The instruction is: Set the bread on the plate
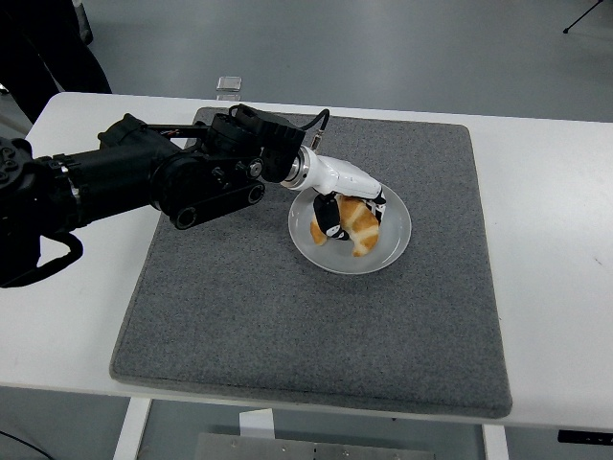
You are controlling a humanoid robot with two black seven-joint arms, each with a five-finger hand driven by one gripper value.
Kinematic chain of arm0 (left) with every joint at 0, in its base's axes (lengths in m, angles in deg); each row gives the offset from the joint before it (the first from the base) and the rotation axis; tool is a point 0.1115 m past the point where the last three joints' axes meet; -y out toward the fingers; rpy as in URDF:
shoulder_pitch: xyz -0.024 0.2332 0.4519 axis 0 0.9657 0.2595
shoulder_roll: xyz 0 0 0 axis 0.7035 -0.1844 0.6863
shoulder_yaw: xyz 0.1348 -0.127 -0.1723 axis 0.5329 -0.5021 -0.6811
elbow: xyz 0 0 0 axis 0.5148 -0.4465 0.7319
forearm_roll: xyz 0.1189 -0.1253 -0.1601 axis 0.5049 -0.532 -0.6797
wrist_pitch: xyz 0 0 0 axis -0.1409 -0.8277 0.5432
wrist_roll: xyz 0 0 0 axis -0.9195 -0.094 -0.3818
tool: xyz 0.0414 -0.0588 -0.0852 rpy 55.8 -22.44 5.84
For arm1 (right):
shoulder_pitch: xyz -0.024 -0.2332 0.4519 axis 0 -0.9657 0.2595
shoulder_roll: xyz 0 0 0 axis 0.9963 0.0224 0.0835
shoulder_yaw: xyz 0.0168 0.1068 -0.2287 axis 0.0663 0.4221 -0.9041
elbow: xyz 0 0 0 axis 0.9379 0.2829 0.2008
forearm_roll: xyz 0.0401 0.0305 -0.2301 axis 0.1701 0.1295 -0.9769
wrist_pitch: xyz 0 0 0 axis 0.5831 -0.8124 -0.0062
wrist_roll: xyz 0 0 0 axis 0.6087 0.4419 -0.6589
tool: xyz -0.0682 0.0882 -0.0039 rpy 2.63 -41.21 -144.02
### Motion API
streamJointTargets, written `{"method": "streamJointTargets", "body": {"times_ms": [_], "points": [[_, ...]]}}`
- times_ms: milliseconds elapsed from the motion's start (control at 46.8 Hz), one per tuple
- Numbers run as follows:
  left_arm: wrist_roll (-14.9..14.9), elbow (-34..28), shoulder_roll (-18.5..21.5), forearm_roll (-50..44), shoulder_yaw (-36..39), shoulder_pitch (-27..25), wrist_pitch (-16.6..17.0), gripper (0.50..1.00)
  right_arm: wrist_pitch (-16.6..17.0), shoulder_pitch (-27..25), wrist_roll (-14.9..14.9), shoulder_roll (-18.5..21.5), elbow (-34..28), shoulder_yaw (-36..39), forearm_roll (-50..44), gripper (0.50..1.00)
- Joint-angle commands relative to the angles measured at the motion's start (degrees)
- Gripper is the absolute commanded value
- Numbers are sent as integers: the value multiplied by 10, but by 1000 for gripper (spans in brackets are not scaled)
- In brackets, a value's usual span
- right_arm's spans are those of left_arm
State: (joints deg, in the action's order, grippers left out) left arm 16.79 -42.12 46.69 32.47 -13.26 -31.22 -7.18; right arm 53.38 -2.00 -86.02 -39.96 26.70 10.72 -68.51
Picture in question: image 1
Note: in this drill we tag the white and black hand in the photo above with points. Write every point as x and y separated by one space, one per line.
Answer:
345 179

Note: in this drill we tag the golden brown croissant bread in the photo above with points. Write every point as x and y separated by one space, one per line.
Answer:
361 225

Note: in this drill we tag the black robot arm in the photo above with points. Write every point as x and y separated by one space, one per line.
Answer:
124 177

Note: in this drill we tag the round white plate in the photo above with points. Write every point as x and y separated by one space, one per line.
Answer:
388 249

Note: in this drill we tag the small clear plastic box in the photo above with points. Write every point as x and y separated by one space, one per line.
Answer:
229 84

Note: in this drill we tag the grey felt mat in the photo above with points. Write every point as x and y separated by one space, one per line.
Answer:
287 326

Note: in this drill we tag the white paper tag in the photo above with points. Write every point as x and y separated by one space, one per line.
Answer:
256 424

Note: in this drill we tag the black tripod leg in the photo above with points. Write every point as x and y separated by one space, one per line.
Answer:
582 16

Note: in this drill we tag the white table leg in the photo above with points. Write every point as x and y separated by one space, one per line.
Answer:
495 443
130 431

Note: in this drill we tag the person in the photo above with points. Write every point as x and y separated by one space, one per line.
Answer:
43 57

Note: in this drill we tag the black control box under table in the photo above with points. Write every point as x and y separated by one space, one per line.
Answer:
586 436

